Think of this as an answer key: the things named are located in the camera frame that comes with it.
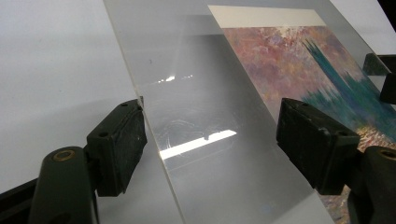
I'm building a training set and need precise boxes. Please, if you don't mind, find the painting print with white border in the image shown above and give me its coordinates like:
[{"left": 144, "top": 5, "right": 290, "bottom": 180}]
[{"left": 207, "top": 4, "right": 396, "bottom": 224}]

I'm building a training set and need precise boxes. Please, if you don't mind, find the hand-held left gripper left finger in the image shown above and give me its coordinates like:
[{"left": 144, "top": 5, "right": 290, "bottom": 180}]
[{"left": 86, "top": 98, "right": 149, "bottom": 198}]

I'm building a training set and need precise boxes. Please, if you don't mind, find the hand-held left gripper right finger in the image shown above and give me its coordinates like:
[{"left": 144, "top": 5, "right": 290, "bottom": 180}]
[{"left": 276, "top": 97, "right": 362, "bottom": 196}]

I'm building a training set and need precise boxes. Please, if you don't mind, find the white board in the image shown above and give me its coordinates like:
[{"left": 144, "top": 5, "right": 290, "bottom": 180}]
[{"left": 0, "top": 0, "right": 396, "bottom": 224}]

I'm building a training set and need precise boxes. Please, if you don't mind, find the clear acrylic picture frame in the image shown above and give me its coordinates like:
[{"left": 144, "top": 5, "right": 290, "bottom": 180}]
[{"left": 102, "top": 0, "right": 396, "bottom": 224}]

